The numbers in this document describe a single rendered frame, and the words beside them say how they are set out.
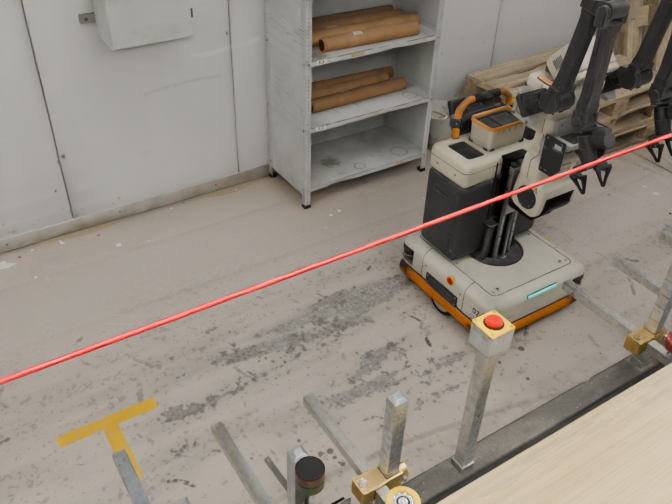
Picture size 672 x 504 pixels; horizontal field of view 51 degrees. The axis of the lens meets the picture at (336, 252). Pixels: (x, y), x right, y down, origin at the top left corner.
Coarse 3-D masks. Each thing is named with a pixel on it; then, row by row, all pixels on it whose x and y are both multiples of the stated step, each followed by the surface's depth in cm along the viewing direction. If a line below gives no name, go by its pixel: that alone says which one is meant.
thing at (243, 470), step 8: (216, 424) 178; (216, 432) 176; (224, 432) 176; (216, 440) 177; (224, 440) 174; (232, 440) 174; (224, 448) 173; (232, 448) 172; (232, 456) 171; (240, 456) 171; (232, 464) 171; (240, 464) 169; (248, 464) 169; (240, 472) 167; (248, 472) 167; (248, 480) 165; (256, 480) 165; (248, 488) 164; (256, 488) 164; (256, 496) 162; (264, 496) 162
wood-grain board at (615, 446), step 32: (640, 384) 188; (608, 416) 179; (640, 416) 179; (544, 448) 170; (576, 448) 171; (608, 448) 171; (640, 448) 171; (480, 480) 163; (512, 480) 163; (544, 480) 163; (576, 480) 163; (608, 480) 164; (640, 480) 164
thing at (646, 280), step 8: (616, 264) 244; (624, 264) 241; (632, 264) 241; (624, 272) 242; (632, 272) 239; (640, 272) 238; (640, 280) 237; (648, 280) 234; (656, 280) 234; (648, 288) 235; (656, 288) 232
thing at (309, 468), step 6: (300, 462) 140; (306, 462) 140; (312, 462) 140; (318, 462) 140; (300, 468) 139; (306, 468) 139; (312, 468) 139; (318, 468) 139; (300, 474) 138; (306, 474) 138; (312, 474) 138; (318, 474) 138; (306, 498) 148
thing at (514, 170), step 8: (512, 168) 304; (512, 176) 302; (512, 184) 304; (568, 192) 296; (512, 200) 311; (552, 200) 292; (560, 200) 296; (568, 200) 297; (504, 208) 312; (512, 208) 314; (544, 208) 293; (552, 208) 294; (528, 216) 303; (536, 216) 303
